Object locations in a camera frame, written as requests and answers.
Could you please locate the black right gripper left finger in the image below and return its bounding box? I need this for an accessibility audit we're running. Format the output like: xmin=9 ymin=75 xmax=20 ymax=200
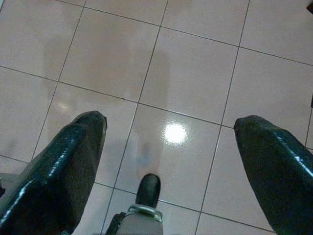
xmin=0 ymin=110 xmax=108 ymax=235

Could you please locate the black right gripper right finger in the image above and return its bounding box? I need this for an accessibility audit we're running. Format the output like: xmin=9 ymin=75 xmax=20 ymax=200
xmin=233 ymin=115 xmax=313 ymax=235

